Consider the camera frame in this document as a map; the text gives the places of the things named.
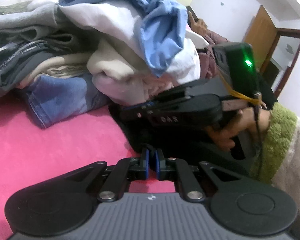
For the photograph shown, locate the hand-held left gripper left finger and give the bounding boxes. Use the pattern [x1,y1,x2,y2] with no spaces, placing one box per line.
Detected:
[61,149,150,203]

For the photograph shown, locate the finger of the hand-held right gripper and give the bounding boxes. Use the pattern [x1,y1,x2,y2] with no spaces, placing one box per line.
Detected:
[120,100,154,122]

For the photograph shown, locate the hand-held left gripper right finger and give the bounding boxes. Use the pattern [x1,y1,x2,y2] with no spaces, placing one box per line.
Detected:
[155,149,243,203]

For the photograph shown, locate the black printed shirt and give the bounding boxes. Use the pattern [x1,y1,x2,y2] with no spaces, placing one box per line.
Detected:
[109,79,278,183]

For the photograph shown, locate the person's right forearm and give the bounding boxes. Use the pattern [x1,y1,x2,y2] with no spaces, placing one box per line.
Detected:
[249,104,300,205]

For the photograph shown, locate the person's right hand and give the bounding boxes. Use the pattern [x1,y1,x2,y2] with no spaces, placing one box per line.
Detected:
[206,109,272,152]

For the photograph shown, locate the beige garment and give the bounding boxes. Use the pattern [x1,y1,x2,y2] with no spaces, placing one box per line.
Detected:
[20,39,173,107]

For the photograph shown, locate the blue jeans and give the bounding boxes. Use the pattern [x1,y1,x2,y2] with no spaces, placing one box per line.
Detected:
[24,74,112,130]

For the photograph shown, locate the light blue shirt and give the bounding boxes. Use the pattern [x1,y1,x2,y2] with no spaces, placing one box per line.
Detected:
[58,0,190,78]

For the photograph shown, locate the black phone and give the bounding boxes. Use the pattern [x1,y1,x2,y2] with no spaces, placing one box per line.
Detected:
[186,5,198,23]

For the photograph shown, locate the white garment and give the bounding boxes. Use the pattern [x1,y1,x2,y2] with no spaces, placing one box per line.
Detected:
[29,0,203,85]

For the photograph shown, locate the pink floral blanket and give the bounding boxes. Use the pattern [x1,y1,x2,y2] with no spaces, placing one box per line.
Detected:
[0,90,183,233]

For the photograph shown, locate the wooden door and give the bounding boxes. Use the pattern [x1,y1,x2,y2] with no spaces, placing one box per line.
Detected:
[244,5,277,75]

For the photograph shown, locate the dark striped garment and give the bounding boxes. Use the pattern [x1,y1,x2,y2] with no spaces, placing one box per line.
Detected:
[0,34,75,102]

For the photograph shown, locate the grey garment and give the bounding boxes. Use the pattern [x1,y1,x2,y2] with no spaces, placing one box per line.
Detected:
[0,1,65,45]

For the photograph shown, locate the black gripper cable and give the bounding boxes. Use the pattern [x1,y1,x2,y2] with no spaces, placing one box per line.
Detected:
[252,92,268,180]

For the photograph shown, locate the dark wooden door frame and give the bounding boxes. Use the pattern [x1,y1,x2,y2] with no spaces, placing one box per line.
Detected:
[261,27,300,98]

